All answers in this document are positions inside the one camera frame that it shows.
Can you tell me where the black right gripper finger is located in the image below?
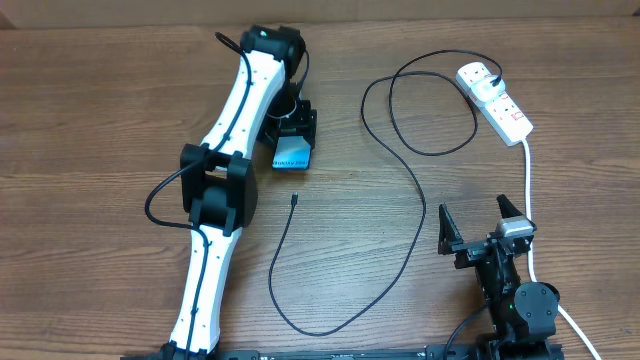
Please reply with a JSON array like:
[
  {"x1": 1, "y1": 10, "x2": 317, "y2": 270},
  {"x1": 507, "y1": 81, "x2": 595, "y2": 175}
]
[
  {"x1": 438, "y1": 204, "x2": 463, "y2": 255},
  {"x1": 496, "y1": 194, "x2": 523, "y2": 219}
]

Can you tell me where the blue Galaxy smartphone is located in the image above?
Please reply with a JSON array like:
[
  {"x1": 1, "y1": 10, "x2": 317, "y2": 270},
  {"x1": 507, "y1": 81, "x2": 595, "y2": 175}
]
[{"x1": 272, "y1": 136, "x2": 312, "y2": 171}]

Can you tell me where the black charging cable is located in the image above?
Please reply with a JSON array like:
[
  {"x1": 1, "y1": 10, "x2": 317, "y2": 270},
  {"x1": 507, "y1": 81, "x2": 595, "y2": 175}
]
[{"x1": 267, "y1": 48, "x2": 504, "y2": 338}]

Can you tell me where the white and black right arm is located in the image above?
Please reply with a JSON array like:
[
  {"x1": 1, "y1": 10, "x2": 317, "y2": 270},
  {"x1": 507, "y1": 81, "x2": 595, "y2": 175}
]
[{"x1": 438, "y1": 194, "x2": 564, "y2": 359}]

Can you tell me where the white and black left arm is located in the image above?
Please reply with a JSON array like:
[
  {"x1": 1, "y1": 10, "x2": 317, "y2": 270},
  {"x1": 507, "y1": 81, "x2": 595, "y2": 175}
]
[{"x1": 155, "y1": 25, "x2": 317, "y2": 359}]

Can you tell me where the white charger plug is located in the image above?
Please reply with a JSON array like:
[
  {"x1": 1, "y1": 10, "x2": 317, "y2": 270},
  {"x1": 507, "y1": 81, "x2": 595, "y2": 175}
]
[{"x1": 471, "y1": 75, "x2": 506, "y2": 103}]

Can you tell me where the white power strip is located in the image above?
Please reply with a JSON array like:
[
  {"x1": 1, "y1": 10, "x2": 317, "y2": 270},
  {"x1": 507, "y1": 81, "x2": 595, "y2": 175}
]
[{"x1": 456, "y1": 62, "x2": 533, "y2": 146}]

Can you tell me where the white power strip cord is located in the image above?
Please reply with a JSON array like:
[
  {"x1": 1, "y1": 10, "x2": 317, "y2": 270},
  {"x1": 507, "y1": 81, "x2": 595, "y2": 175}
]
[{"x1": 520, "y1": 138, "x2": 604, "y2": 360}]

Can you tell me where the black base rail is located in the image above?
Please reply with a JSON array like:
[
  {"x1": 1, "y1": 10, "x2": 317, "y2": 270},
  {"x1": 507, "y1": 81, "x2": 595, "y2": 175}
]
[{"x1": 120, "y1": 345, "x2": 565, "y2": 360}]

